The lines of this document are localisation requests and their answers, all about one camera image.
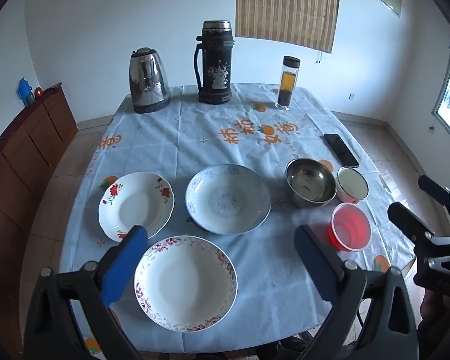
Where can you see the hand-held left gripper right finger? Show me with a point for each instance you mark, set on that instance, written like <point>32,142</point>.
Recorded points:
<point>315,266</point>

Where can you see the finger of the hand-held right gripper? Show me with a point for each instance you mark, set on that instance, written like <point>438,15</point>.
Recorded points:
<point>435,189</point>
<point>407,219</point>

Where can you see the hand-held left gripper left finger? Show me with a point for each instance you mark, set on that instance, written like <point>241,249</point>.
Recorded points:
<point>123,266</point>

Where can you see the white red-flower plate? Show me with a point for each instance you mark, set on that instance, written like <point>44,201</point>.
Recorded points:
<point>135,206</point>

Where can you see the white enamel bowl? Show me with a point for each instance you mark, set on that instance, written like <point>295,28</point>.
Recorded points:
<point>352,185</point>

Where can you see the white purple-flower plate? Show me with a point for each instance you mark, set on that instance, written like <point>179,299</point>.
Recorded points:
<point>185,285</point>

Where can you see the stainless steel bowl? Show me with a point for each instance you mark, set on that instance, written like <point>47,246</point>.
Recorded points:
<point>309,183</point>

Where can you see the blue patterned plate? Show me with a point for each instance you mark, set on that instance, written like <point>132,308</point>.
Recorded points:
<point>228,198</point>

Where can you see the black smartphone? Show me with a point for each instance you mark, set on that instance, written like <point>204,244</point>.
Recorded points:
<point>341,150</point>

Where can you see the light blue printed tablecloth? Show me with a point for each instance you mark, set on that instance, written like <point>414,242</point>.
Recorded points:
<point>210,138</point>

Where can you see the brown wooden cabinet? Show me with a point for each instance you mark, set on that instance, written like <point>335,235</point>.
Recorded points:
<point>22,146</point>

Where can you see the glass tea bottle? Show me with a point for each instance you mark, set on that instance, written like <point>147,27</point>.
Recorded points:
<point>287,82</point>

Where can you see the stainless steel electric kettle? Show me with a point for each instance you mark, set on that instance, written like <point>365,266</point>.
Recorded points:
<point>148,78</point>

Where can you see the small red ornament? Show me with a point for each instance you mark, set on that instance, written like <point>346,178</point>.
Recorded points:
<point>38,92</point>

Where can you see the blue toy figure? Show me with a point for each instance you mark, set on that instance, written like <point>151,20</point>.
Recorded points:
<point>23,90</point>

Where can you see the black worn thermos flask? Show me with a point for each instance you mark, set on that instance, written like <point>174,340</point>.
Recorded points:
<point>213,63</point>

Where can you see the bamboo window blind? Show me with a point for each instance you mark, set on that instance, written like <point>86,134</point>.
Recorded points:
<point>285,3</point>

